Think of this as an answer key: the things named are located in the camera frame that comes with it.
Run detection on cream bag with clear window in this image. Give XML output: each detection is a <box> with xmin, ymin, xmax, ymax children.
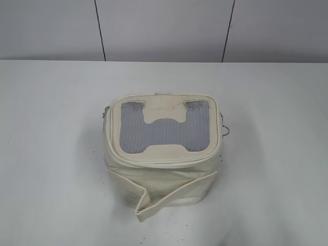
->
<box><xmin>103</xmin><ymin>94</ymin><xmax>223</xmax><ymax>221</ymax></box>

